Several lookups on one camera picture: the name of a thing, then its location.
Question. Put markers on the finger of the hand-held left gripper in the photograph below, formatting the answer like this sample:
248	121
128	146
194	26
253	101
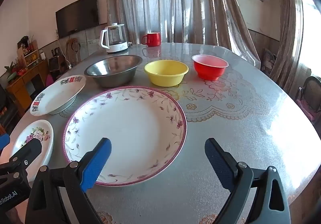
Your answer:
27	151
3	142

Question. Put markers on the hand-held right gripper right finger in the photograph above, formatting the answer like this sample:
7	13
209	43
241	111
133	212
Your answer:
218	163

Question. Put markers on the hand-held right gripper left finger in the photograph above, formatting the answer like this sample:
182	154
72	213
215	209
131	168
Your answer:
96	163

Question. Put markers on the small rose print plate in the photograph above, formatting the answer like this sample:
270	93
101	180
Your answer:
25	136

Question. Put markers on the large purple floral plate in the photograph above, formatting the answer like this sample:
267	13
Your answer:
130	126

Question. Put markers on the white plate with red print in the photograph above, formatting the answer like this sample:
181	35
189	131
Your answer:
55	98

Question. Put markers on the stainless steel bowl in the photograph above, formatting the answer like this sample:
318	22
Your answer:
112	73

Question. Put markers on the red plastic bowl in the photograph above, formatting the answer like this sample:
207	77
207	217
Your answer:
209	70

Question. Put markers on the yellow plastic bowl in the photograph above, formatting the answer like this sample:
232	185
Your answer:
165	75

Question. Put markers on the wooden cabinet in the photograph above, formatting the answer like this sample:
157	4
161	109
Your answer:
22	88

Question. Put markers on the pink ball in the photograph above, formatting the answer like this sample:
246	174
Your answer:
50	80

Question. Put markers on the green potted plant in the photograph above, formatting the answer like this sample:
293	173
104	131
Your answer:
10	67

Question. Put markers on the small wooden shelf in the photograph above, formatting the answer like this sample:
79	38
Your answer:
30	55

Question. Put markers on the small black television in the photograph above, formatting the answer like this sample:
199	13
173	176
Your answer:
54	63

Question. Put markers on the wooden folding chair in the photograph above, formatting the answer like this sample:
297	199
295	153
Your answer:
73	50

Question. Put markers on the patterned cloth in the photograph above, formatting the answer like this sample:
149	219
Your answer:
268	59

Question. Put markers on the dark wooden chair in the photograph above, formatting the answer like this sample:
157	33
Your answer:
311	88

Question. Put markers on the white electric kettle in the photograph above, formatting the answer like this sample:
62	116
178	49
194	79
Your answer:
115	43

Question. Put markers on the red mug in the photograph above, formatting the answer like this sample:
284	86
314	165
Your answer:
153	39

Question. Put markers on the narrow beige curtain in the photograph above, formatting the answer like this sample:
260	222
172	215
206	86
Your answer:
288	25

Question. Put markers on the wide beige curtain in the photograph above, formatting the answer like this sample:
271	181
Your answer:
175	0

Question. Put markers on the black wall television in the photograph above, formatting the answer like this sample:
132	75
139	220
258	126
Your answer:
76	16

